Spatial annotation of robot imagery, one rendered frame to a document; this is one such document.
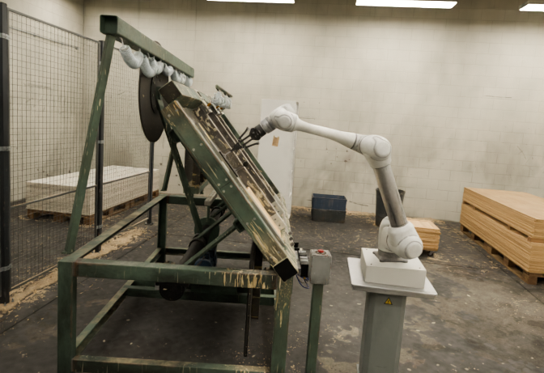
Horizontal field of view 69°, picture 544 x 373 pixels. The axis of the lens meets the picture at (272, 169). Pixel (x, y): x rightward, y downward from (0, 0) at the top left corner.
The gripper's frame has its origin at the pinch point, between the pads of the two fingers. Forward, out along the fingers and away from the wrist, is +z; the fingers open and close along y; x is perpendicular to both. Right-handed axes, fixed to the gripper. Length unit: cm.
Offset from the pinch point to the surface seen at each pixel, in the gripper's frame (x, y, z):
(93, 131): -11, -54, 59
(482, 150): 514, 273, -323
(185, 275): -12, 44, 66
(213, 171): -12.5, 3.8, 16.9
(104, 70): -11, -77, 34
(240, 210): -12.5, 31.2, 17.1
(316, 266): -13, 84, 0
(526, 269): 216, 315, -176
